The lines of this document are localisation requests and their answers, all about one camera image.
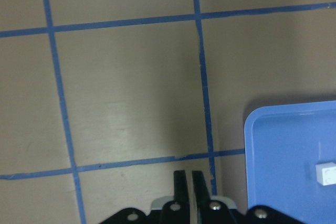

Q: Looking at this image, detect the blue plastic tray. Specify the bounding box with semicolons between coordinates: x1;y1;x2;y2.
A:
244;101;335;223

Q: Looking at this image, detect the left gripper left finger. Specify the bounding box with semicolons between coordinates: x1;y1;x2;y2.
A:
173;170;190;223

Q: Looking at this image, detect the white block robot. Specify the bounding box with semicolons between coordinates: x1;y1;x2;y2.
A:
316;162;335;186

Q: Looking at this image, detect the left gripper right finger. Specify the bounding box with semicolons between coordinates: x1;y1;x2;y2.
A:
192;170;211;224

